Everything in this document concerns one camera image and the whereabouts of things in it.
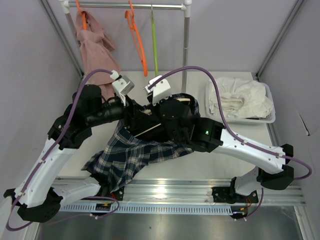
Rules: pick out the white slotted cable duct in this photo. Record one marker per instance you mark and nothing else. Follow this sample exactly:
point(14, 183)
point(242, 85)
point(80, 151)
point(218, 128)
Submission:
point(139, 208)

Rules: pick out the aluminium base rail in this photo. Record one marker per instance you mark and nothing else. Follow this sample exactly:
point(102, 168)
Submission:
point(198, 192)

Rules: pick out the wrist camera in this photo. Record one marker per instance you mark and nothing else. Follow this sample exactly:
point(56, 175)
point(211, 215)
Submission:
point(161, 91)
point(122, 85)

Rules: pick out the orange hanger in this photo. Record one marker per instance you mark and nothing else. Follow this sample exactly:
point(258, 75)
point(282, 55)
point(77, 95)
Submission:
point(83, 15)
point(130, 17)

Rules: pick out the pink skirt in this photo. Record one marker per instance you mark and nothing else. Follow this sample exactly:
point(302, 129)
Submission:
point(95, 46)

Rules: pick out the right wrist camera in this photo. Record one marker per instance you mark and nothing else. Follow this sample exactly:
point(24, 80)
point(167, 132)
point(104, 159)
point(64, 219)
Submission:
point(161, 91)

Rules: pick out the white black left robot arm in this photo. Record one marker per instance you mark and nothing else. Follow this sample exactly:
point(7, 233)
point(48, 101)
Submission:
point(36, 200)

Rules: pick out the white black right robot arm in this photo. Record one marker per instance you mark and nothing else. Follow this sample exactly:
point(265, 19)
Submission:
point(274, 172)

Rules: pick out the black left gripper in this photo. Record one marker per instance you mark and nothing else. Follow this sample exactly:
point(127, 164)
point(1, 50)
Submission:
point(137, 117)

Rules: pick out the cream wooden hanger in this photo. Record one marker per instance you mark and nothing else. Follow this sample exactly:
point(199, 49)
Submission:
point(151, 110)

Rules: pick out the white laundry basket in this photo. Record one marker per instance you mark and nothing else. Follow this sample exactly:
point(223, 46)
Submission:
point(262, 117)

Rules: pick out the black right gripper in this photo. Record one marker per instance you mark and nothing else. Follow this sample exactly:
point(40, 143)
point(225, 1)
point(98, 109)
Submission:
point(160, 103)

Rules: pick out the silver white clothes rack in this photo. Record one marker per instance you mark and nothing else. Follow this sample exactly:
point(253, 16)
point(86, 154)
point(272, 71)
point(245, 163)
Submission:
point(185, 7)

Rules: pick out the navy plaid skirt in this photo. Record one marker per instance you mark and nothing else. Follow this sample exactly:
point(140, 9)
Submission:
point(166, 151)

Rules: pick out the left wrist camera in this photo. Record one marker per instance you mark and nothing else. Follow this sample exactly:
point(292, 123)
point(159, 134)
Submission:
point(122, 85)

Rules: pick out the white garment in basket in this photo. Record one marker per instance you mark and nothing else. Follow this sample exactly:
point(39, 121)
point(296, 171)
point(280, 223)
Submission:
point(242, 97)

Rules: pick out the green hanger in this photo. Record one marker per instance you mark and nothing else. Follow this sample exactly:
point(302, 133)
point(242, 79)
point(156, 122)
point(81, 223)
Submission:
point(154, 42)

